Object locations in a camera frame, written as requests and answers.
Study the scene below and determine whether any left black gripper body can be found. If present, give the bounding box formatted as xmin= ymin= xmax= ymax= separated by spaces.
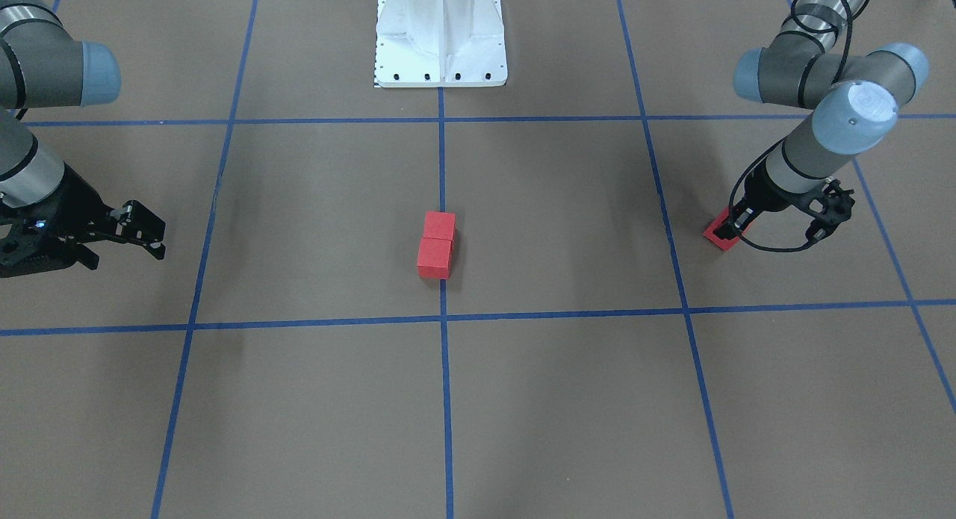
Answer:
xmin=736 ymin=164 xmax=808 ymax=217

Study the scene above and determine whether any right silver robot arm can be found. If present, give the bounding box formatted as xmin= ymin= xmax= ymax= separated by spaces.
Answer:
xmin=1 ymin=0 xmax=165 ymax=278

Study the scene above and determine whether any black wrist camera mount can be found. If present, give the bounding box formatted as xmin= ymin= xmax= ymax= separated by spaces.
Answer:
xmin=793 ymin=178 xmax=856 ymax=246

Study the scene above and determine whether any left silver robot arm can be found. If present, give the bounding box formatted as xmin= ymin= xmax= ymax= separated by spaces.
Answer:
xmin=704 ymin=0 xmax=930 ymax=250

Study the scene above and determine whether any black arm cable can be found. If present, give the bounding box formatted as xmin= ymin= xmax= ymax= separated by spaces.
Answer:
xmin=726 ymin=0 xmax=876 ymax=252

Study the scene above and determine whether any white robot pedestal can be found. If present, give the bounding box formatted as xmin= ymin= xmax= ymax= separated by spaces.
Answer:
xmin=373 ymin=0 xmax=509 ymax=88

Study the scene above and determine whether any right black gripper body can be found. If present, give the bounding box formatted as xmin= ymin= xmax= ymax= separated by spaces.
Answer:
xmin=1 ymin=168 xmax=109 ymax=279

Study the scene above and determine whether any red cube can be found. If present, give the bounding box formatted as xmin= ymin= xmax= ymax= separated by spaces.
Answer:
xmin=416 ymin=237 xmax=454 ymax=280
xmin=703 ymin=208 xmax=754 ymax=252
xmin=421 ymin=211 xmax=456 ymax=241

